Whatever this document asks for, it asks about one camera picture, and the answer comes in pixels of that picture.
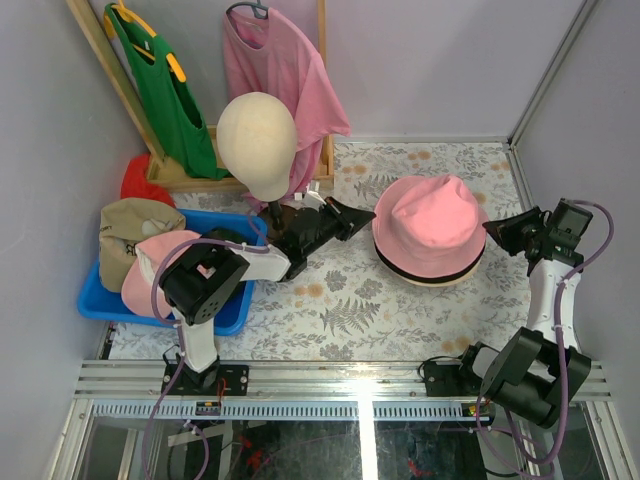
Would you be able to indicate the pink baseball cap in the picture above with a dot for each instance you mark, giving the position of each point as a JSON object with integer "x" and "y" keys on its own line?
{"x": 137, "y": 286}

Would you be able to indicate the red cloth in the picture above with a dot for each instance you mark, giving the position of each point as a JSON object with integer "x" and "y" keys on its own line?
{"x": 136, "y": 185}

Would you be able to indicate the blue plastic bin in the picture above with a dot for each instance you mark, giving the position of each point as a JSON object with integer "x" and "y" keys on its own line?
{"x": 96, "y": 302}

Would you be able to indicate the pink t-shirt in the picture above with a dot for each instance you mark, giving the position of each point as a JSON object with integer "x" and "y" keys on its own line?
{"x": 275, "y": 57}

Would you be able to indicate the black bucket hat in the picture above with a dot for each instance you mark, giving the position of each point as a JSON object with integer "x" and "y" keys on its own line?
{"x": 422, "y": 262}

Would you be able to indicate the aluminium mounting rail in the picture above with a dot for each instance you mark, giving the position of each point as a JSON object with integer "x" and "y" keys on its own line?
{"x": 273, "y": 390}

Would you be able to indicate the beige mannequin head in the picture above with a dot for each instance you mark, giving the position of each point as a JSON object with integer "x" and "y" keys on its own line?
{"x": 257, "y": 139}

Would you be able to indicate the green tank top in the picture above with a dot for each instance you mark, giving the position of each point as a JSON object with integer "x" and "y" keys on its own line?
{"x": 165, "y": 96}

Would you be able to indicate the dark round mannequin stand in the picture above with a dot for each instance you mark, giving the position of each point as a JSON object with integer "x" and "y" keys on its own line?
{"x": 302, "y": 223}

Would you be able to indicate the pink bucket hat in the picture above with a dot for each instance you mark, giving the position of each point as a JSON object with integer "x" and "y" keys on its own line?
{"x": 433, "y": 211}

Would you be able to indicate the beige cap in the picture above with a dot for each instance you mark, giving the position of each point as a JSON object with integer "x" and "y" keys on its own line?
{"x": 125, "y": 223}

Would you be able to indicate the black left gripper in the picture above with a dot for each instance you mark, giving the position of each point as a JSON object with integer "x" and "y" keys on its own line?
{"x": 338, "y": 220}

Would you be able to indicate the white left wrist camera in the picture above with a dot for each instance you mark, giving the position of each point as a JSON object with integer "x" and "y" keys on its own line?
{"x": 310, "y": 197}

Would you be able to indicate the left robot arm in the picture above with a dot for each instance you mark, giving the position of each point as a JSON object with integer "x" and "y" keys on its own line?
{"x": 198, "y": 277}

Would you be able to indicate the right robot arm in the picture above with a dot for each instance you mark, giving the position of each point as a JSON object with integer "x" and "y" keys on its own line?
{"x": 540, "y": 369}

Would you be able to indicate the wooden clothes rack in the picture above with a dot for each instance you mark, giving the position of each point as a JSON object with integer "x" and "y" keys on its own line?
{"x": 164, "y": 171}

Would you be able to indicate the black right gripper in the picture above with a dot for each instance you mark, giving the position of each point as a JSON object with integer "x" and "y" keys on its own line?
{"x": 504, "y": 230}

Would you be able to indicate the beige straw hat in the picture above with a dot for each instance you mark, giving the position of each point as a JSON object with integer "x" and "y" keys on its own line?
{"x": 447, "y": 282}

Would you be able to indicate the aluminium corner post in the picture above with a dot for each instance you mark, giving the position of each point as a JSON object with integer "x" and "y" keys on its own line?
{"x": 577, "y": 25}

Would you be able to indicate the yellow hanger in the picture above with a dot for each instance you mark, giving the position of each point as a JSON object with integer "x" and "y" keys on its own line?
{"x": 170, "y": 60}

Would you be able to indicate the blue-grey hanger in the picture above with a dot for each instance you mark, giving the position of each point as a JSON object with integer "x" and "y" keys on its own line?
{"x": 258, "y": 10}

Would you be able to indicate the floral table mat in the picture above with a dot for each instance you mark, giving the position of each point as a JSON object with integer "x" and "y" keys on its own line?
{"x": 348, "y": 306}

